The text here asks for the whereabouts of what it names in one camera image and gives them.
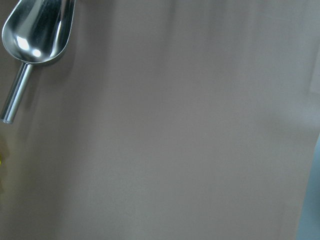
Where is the steel ice scoop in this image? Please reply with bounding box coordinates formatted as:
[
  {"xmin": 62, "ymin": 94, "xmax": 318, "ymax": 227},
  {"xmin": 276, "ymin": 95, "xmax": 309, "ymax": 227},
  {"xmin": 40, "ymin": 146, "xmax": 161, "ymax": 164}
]
[{"xmin": 0, "ymin": 0, "xmax": 76, "ymax": 124}]

